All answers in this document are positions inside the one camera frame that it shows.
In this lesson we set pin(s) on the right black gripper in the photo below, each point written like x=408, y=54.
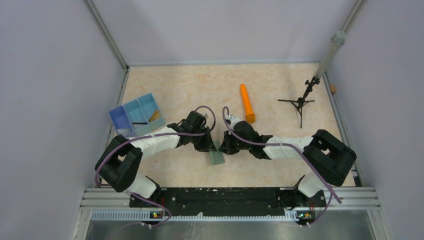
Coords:
x=226, y=147

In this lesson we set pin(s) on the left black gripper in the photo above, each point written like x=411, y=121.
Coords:
x=207, y=145

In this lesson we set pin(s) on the green card holder wallet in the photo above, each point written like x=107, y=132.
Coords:
x=216, y=157

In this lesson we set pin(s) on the gold card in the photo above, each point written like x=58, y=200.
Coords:
x=155, y=116

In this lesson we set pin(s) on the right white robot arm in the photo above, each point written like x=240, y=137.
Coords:
x=329, y=159

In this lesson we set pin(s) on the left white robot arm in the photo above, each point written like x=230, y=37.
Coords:
x=120, y=162

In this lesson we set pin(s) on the white card with stripe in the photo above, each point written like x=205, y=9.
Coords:
x=139, y=123

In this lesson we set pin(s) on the orange cylinder tube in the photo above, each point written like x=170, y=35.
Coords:
x=249, y=114

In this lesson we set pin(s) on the blue three-compartment organizer box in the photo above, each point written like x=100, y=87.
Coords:
x=137, y=110

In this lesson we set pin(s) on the black tripod stand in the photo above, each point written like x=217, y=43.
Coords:
x=301, y=101

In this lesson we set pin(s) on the small orange block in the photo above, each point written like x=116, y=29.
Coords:
x=332, y=88

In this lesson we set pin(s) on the grey pole on tripod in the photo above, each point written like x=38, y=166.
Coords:
x=336, y=42

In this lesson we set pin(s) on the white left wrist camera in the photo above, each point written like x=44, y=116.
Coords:
x=204, y=116

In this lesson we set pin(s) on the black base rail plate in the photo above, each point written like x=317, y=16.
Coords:
x=235, y=201

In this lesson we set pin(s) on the white perforated cable tray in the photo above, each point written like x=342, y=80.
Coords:
x=152, y=216

